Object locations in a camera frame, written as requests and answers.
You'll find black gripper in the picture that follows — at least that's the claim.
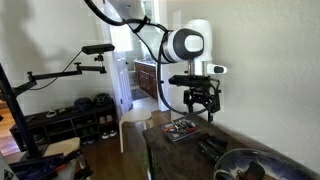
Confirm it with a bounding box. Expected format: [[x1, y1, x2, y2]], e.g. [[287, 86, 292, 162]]
[[183, 88, 221, 123]]

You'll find bunch of keys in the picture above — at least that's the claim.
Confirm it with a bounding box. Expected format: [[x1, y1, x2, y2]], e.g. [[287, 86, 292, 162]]
[[165, 119, 198, 133]]

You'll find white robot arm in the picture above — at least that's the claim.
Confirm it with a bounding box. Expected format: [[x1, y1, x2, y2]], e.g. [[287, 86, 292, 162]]
[[108, 0, 227, 122]]

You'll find blue square tray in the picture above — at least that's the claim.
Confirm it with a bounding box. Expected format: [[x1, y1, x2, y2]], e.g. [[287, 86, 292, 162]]
[[161, 119, 201, 142]]

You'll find blue round ceramic tray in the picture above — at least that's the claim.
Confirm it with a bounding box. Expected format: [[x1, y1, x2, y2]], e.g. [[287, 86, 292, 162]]
[[213, 148, 314, 180]]

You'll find black bike light upper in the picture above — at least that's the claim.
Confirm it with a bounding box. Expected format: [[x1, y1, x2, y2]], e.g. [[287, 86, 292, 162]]
[[204, 134, 228, 149]]

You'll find black bike light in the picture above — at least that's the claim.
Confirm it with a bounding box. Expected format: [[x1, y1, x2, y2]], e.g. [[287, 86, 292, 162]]
[[198, 140, 219, 163], [204, 134, 228, 149]]

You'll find black bike light lower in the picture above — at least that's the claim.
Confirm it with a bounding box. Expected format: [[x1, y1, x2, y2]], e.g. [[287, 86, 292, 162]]
[[198, 140, 219, 163]]

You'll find dark wooden console table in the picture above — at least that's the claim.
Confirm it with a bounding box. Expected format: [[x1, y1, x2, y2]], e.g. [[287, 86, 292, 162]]
[[142, 114, 320, 180]]

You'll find white round stool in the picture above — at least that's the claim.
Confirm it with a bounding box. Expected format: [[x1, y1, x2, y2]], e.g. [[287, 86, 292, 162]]
[[119, 108, 152, 152]]

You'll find wooden bathroom cabinet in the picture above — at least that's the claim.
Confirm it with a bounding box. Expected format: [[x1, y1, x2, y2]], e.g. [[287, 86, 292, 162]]
[[134, 61, 157, 98]]

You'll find dark shoe rack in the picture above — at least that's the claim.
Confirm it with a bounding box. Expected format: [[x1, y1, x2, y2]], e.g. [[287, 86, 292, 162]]
[[9, 103, 119, 153]]

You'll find black bicycle helmet right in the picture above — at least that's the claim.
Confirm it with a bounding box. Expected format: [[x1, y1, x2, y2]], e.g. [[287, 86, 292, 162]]
[[94, 93, 113, 106]]

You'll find black bicycle helmet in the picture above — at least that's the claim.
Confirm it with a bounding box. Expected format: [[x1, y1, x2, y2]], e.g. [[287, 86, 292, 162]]
[[74, 97, 92, 112], [94, 93, 113, 106]]

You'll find white door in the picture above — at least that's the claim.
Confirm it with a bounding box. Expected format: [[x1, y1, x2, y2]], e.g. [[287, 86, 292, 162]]
[[101, 21, 132, 118]]

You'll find black bicycle helmet left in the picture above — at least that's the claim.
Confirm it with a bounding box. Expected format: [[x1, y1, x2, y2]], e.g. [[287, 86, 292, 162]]
[[74, 97, 92, 112]]

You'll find black tripod pole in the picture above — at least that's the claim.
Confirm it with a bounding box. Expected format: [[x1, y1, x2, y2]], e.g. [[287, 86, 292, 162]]
[[0, 64, 44, 159]]

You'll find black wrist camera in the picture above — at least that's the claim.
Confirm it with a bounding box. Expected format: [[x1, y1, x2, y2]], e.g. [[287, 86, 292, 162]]
[[169, 75, 211, 87]]

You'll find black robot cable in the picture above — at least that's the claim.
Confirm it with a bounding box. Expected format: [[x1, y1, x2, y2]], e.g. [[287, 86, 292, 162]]
[[83, 0, 201, 117]]

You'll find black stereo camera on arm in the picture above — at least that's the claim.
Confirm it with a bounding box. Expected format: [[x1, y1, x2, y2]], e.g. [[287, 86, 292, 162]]
[[82, 44, 115, 55]]

